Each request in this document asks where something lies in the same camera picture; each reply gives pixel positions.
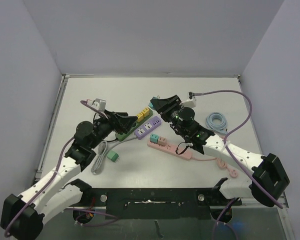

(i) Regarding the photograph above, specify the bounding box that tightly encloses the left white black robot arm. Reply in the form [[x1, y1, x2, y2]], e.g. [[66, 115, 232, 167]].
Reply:
[[1, 110, 137, 240]]

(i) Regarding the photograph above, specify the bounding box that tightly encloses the aluminium frame rail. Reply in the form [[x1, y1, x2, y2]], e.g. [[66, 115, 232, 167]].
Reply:
[[9, 73, 289, 240]]

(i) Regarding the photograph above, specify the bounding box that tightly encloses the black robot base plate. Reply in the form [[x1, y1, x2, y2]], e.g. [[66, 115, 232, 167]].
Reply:
[[72, 187, 230, 220]]

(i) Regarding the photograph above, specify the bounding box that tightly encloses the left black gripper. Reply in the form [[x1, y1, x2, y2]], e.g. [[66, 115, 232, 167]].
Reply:
[[89, 109, 137, 149]]

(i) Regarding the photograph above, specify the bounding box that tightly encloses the purple power strip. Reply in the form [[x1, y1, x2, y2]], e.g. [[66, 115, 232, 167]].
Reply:
[[134, 116, 162, 140]]

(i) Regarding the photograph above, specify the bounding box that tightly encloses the grey power cord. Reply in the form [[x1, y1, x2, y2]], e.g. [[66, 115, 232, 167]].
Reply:
[[91, 136, 137, 176]]

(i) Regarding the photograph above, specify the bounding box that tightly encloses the light blue coiled cord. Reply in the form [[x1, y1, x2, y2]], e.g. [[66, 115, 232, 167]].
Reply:
[[205, 111, 228, 135]]

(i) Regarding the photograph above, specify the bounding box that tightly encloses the teal charger plug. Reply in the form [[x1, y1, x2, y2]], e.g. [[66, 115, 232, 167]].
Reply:
[[149, 95, 162, 110], [150, 133, 159, 144]]

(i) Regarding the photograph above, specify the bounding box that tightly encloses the pink power strip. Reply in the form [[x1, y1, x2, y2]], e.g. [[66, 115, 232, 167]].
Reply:
[[147, 141, 192, 160]]

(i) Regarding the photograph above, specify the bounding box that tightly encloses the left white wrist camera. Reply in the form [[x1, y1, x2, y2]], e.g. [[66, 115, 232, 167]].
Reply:
[[92, 98, 107, 112]]

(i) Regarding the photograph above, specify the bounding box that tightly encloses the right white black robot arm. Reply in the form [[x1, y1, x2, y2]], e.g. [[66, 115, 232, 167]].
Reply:
[[151, 95, 290, 208]]

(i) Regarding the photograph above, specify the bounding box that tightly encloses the yellow charger plug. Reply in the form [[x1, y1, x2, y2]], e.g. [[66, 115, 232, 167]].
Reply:
[[136, 112, 145, 123], [141, 107, 150, 118]]

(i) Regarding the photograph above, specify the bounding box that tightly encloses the green charger plug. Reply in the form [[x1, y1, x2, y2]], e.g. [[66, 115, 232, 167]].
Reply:
[[107, 150, 119, 163]]

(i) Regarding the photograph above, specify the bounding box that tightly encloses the green power strip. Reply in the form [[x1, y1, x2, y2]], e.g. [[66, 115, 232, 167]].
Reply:
[[115, 109, 153, 142]]

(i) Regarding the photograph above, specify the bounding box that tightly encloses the pink power cord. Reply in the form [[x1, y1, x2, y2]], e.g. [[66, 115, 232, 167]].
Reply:
[[191, 134, 239, 179]]

